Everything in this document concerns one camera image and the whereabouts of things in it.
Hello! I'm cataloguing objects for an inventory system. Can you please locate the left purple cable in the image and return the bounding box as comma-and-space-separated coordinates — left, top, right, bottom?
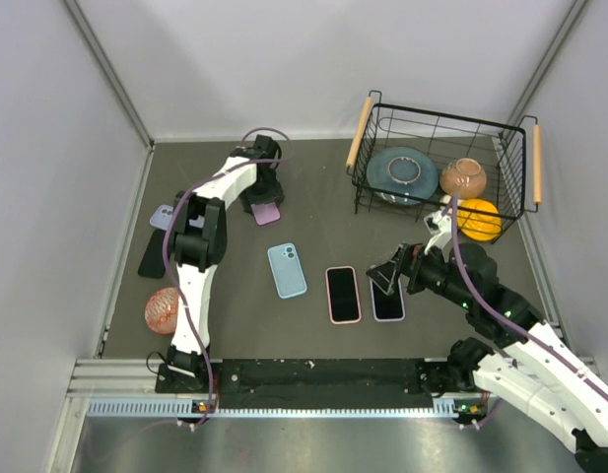
84, 126, 298, 459

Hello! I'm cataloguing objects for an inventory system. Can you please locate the purple cable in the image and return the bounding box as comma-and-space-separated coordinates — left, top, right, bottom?
84, 126, 298, 459
416, 181, 608, 430

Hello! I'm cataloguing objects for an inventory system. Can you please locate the white slotted cable duct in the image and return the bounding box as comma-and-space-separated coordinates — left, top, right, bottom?
87, 397, 459, 421

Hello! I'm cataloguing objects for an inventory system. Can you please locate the black wire basket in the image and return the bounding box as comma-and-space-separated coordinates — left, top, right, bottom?
346, 89, 542, 221

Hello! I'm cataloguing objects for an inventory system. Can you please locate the black phone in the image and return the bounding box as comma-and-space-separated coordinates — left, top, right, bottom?
372, 290, 405, 321
137, 229, 166, 279

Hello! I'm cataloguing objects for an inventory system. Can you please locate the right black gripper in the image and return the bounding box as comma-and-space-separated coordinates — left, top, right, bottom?
365, 236, 473, 309

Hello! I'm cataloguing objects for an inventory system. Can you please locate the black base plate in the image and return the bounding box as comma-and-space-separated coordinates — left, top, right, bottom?
155, 357, 487, 410

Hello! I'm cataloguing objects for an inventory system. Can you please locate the dark blue phone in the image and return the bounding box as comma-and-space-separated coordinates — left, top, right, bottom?
326, 267, 360, 322

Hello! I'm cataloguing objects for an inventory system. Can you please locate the yellow bowl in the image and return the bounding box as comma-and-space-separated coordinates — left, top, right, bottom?
457, 198, 502, 241

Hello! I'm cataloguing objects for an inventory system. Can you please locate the pink phone case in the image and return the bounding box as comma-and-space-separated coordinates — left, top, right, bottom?
324, 265, 362, 325

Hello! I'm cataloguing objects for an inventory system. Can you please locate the lavender phone case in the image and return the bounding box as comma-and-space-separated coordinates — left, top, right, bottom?
370, 280, 407, 324

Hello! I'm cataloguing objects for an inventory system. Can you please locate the brown ceramic bowl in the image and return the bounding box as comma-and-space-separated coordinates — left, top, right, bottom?
439, 158, 487, 200

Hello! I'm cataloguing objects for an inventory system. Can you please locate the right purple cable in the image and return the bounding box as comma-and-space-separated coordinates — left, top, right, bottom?
416, 181, 608, 430

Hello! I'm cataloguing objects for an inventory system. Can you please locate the red patterned bowl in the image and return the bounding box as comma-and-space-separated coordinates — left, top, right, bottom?
144, 287, 179, 335

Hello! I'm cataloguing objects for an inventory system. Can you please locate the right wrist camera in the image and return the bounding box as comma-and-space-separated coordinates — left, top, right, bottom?
423, 210, 452, 254

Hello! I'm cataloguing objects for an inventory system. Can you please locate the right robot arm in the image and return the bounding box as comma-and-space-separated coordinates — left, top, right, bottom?
367, 243, 608, 472

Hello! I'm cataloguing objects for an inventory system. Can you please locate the magenta phone case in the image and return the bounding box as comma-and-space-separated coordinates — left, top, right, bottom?
251, 202, 281, 226

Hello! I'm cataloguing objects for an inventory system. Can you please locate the light blue phone case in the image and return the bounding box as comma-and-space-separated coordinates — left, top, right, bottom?
267, 242, 307, 300

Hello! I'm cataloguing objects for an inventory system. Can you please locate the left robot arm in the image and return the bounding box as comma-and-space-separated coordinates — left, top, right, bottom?
160, 131, 284, 392

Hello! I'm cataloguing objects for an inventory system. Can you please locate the blue ceramic plate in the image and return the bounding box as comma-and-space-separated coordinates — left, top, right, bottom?
366, 147, 439, 206

